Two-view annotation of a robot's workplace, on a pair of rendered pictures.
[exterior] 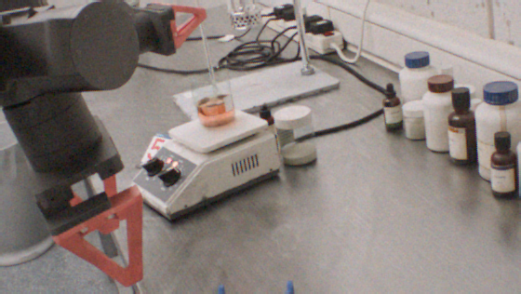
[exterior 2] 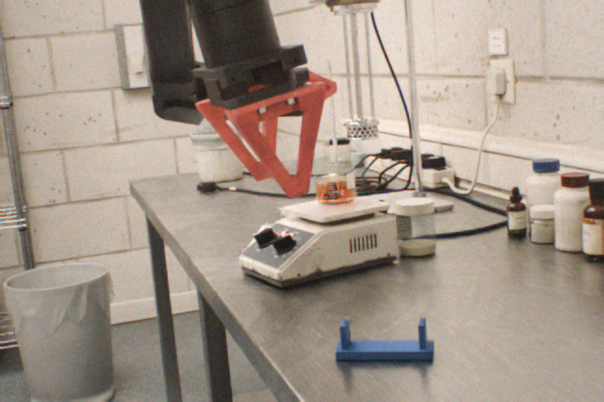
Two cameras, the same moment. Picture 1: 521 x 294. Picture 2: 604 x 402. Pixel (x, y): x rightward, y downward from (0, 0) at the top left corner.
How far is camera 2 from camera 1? 0.24 m
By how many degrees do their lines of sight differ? 12
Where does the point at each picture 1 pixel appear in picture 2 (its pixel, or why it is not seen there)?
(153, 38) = not seen: hidden behind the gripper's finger
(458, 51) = (588, 164)
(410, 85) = (538, 190)
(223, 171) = (341, 245)
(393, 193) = (523, 277)
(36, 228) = (96, 377)
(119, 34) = not seen: outside the picture
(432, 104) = (565, 198)
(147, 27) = not seen: hidden behind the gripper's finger
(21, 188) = (88, 330)
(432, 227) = (571, 301)
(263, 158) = (382, 240)
